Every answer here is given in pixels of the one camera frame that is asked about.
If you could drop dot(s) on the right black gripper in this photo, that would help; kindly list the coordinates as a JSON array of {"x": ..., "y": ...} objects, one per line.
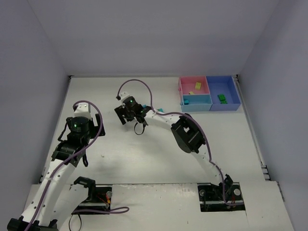
[{"x": 121, "y": 113}]

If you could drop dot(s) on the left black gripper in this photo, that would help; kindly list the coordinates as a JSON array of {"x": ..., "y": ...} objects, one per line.
[{"x": 99, "y": 124}]

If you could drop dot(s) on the dark green small lego brick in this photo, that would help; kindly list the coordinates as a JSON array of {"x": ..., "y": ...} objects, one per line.
[{"x": 221, "y": 97}]

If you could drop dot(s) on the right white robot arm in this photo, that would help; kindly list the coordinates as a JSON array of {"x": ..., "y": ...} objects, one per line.
[{"x": 188, "y": 135}]

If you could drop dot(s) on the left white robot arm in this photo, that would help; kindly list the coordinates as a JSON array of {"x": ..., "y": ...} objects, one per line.
[{"x": 49, "y": 210}]

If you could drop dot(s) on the pink container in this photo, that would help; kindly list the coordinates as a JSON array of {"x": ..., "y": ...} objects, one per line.
[{"x": 187, "y": 84}]

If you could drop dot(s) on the light blue container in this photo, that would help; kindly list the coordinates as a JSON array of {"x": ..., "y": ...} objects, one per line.
[{"x": 197, "y": 103}]

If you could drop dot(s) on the periwinkle blue container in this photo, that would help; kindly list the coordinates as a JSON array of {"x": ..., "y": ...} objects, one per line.
[{"x": 223, "y": 85}]

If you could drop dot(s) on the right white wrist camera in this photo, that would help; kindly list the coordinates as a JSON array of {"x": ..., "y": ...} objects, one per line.
[{"x": 122, "y": 96}]

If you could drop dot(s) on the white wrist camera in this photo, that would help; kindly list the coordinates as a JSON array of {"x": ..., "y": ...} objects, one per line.
[
  {"x": 122, "y": 96},
  {"x": 82, "y": 109}
]

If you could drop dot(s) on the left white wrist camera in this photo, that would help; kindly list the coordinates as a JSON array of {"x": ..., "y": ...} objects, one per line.
[{"x": 82, "y": 109}]

